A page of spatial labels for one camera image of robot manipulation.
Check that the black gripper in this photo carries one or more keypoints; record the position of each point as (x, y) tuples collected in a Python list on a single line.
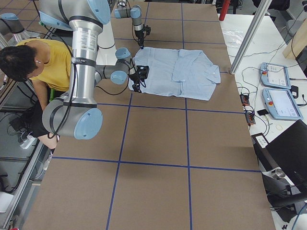
[(135, 79), (139, 36)]

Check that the light blue button shirt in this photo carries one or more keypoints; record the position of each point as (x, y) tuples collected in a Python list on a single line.
[(180, 73)]

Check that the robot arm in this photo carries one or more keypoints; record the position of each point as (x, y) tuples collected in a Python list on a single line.
[(124, 10), (94, 57)]

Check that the clear plastic bag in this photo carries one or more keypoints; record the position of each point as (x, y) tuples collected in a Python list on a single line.
[(233, 37)]

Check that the person in yellow shirt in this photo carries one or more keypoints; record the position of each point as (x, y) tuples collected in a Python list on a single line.
[(47, 64)]

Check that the red cylinder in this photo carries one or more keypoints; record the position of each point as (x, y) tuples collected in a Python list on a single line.
[(224, 9)]

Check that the orange electronics board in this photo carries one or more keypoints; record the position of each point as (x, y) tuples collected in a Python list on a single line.
[(250, 117), (244, 99)]

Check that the white power strip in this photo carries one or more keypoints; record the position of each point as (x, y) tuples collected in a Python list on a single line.
[(29, 141)]

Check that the far teach pendant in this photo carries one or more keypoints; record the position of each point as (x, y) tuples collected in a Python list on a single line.
[(274, 75)]

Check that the teach pendant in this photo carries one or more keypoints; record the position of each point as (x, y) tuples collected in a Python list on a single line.
[(274, 75), (281, 104)]

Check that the near teach pendant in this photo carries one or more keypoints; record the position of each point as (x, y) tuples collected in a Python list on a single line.
[(281, 104)]

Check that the black monitor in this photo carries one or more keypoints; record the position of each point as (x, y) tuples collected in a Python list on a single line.
[(287, 151)]

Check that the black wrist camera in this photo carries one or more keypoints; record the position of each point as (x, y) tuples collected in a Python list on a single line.
[(146, 30), (142, 72)]

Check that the aluminium frame post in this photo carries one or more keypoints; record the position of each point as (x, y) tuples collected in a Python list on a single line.
[(255, 23)]

